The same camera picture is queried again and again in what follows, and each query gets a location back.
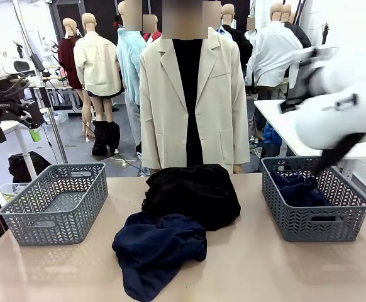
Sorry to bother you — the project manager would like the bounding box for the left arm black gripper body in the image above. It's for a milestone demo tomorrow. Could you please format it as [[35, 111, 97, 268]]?
[[0, 92, 26, 128]]

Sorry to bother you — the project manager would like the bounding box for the black garment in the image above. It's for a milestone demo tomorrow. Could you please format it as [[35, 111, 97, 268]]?
[[141, 163, 242, 232]]

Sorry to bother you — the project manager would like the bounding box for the navy blue garment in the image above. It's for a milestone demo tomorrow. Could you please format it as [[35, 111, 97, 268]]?
[[112, 213, 208, 301], [270, 172, 336, 208]]

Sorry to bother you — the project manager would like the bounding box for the person's right forearm beige sleeve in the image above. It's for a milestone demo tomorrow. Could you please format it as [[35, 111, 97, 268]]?
[[140, 119, 164, 169]]

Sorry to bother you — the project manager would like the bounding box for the person's left forearm beige sleeve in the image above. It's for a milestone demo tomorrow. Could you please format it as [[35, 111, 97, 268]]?
[[225, 121, 252, 167]]

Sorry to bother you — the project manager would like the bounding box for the white table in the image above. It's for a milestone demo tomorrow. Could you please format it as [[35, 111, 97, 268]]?
[[0, 121, 38, 181], [253, 99, 366, 177]]

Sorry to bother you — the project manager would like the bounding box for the black bag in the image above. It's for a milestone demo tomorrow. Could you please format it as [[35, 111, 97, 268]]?
[[8, 150, 52, 183]]

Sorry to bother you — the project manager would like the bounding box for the clear bin with green item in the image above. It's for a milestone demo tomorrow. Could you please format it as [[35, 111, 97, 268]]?
[[0, 182, 23, 202]]

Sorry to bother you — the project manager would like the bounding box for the black light stand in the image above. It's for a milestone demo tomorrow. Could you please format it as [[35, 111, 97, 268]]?
[[13, 40, 25, 59]]

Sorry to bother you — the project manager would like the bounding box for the mannequin in dark red dress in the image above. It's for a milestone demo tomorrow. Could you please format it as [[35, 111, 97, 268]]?
[[58, 18, 85, 92]]

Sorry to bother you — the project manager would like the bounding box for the mannequin in cream jacket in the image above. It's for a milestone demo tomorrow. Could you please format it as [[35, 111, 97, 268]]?
[[73, 13, 124, 157]]

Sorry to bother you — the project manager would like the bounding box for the grey plastic woven basket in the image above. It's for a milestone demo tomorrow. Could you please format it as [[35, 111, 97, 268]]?
[[260, 155, 366, 243], [0, 162, 109, 246]]

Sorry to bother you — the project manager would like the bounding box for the mannequin in light blue fleece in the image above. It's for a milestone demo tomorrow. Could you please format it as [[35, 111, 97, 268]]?
[[116, 0, 148, 155]]

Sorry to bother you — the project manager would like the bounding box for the person in beige jacket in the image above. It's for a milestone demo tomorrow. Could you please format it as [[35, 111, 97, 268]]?
[[140, 0, 252, 174]]

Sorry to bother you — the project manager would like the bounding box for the mannequin in red jacket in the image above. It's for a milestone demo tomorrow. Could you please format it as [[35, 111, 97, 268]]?
[[142, 14, 162, 43]]

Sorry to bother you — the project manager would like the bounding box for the mannequin in black jacket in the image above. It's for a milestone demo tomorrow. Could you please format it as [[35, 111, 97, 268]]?
[[282, 3, 312, 50], [221, 3, 253, 69]]

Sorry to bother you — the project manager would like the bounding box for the blue bag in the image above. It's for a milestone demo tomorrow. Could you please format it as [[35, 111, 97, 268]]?
[[263, 123, 282, 157]]

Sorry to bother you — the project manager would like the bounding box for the mannequin in white shirt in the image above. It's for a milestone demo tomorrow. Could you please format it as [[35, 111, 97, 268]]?
[[245, 3, 304, 92]]

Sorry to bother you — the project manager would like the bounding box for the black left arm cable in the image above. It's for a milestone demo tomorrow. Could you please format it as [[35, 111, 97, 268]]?
[[0, 78, 30, 95]]

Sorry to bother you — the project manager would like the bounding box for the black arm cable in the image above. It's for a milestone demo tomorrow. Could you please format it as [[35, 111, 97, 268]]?
[[0, 78, 30, 95], [311, 131, 366, 177]]

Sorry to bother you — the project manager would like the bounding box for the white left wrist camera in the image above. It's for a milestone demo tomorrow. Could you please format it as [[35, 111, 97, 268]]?
[[1, 57, 32, 78]]

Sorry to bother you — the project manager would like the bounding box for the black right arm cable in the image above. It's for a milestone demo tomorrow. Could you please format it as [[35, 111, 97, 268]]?
[[311, 131, 366, 177]]

